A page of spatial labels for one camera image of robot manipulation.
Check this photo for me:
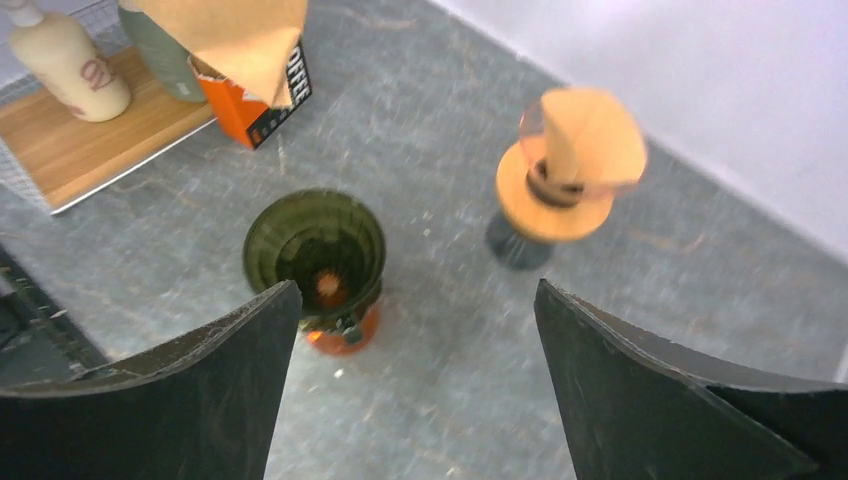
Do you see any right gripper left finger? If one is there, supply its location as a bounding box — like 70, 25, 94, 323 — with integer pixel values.
1, 281, 301, 479

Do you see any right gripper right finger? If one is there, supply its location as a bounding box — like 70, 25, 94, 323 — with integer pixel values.
534, 280, 847, 479

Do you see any orange liquid glass beaker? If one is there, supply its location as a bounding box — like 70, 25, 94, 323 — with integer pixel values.
306, 301, 381, 356

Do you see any dark green ceramic dripper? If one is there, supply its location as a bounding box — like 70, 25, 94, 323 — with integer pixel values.
242, 188, 387, 334

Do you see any wooden dripper collar ring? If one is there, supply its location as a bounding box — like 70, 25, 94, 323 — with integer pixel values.
495, 142, 614, 244

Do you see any clear glass dripper cone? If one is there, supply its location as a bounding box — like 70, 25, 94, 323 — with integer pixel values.
519, 96, 641, 206

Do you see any brown paper coffee filter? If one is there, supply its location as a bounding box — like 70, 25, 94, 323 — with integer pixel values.
540, 87, 647, 187

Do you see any dark glass carafe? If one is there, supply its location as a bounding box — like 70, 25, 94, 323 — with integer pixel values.
485, 211, 555, 271

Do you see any orange filter holder box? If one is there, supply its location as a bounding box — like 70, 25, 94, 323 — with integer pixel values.
187, 41, 312, 150

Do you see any cream bottle on shelf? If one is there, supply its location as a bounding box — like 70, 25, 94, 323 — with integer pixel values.
1, 1, 132, 123

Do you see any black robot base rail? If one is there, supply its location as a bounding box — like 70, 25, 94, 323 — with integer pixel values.
1, 249, 110, 388

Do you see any white wire shelf rack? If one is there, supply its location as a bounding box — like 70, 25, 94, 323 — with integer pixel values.
1, 1, 214, 214

